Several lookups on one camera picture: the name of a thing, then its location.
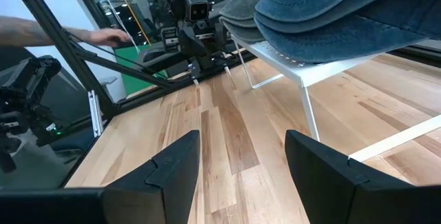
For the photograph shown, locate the green board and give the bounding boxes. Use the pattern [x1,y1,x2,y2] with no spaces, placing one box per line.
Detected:
[113,43,170,96]

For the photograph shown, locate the black device on stand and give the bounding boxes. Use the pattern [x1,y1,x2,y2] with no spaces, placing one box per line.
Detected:
[0,55,63,174]

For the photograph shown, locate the black cloth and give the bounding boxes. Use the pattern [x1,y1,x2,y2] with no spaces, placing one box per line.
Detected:
[254,8,441,36]

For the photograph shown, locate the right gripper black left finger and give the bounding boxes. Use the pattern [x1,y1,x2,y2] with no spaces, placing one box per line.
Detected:
[101,130,201,224]

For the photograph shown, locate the person's hand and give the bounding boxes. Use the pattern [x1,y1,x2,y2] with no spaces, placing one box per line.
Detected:
[88,28,133,48]

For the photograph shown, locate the silver frame bracket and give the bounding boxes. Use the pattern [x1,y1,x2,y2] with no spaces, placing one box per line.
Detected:
[88,90,105,137]

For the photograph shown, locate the yellow hanging cable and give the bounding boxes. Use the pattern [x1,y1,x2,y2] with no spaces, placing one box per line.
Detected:
[109,0,153,47]

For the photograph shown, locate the black frame beam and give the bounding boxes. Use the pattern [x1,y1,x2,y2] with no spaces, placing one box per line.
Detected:
[61,112,120,189]

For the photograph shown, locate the black diagonal frame brace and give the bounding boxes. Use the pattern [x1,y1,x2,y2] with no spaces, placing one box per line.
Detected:
[70,46,182,90]

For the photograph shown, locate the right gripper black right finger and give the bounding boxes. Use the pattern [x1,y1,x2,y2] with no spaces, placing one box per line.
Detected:
[285,130,441,224]

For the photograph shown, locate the person's forearm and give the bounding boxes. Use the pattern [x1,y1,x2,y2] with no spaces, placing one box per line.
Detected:
[0,15,92,48]

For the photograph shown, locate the blue baseball cap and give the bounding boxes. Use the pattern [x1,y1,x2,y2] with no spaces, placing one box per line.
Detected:
[254,0,441,24]
[256,15,441,65]

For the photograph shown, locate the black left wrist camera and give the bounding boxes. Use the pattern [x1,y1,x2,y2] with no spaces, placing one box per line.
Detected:
[185,0,211,22]

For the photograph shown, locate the black frame post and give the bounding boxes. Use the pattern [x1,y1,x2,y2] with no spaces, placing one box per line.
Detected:
[5,0,120,118]

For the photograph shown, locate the white metal mesh rack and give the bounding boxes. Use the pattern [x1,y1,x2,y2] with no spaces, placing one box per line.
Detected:
[225,34,441,163]

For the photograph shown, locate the black aluminium frame rail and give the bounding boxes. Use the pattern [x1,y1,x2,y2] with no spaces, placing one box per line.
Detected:
[113,53,258,114]

